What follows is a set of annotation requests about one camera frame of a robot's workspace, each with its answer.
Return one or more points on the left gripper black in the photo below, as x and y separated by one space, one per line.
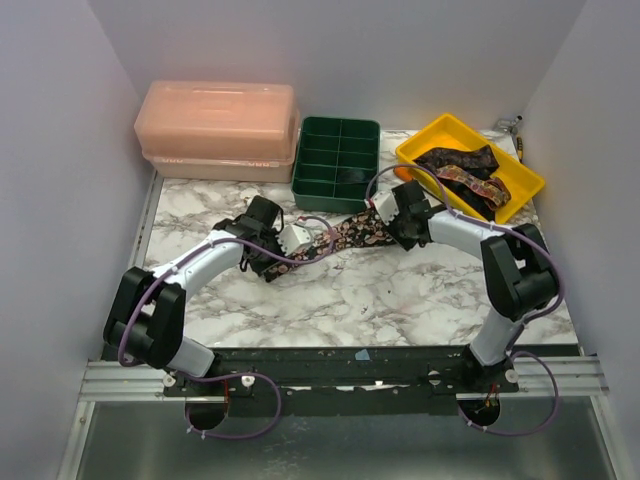
259 267

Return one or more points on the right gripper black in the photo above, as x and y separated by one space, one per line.
401 232

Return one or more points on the dark floral rose tie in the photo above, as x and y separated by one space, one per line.
362 230

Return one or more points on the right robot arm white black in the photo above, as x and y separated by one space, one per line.
519 275

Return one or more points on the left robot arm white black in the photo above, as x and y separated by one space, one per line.
147 317

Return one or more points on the colourful patterned tie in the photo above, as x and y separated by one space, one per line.
493 192

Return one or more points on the dark paisley tie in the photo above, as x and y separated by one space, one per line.
481 163

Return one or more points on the pink translucent storage box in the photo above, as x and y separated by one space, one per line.
224 131

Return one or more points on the green divided organizer tray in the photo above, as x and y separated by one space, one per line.
335 160

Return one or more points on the yellow plastic tray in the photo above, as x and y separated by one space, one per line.
449 132

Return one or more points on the metal clamp in corner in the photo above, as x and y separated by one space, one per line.
510 126

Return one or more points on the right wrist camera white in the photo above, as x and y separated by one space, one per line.
385 205

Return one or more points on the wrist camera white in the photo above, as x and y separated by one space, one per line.
385 205
294 238

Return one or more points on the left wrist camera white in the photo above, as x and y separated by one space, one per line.
294 238

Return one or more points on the orange handled tool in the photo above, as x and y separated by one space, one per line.
403 173

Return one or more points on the black mounting base plate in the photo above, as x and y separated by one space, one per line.
332 381

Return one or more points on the aluminium rail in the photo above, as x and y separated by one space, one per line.
578 376

